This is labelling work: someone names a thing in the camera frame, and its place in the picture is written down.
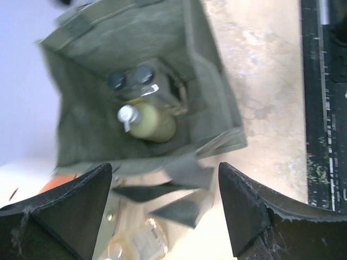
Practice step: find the green pump lotion bottle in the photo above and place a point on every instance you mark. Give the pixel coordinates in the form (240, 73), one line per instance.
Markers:
(145, 121)

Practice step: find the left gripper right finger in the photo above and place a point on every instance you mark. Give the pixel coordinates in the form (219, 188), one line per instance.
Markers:
(265, 224)

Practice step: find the amber bottle white cap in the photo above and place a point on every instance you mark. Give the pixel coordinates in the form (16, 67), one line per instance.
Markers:
(147, 241)

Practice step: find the green canvas bag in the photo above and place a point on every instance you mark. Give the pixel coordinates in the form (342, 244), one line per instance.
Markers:
(109, 53)

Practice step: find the round-top mini drawer cabinet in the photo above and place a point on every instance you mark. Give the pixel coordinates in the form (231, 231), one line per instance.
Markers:
(25, 178)

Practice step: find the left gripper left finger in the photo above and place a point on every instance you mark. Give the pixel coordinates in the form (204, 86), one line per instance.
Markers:
(61, 223)

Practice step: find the clear square bottle black label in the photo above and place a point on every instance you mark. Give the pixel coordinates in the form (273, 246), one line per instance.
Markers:
(159, 86)

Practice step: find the clear square bottle front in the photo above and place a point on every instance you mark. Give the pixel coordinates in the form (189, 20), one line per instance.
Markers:
(117, 81)

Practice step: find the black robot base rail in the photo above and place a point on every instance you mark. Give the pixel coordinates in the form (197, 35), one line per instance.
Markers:
(323, 36)

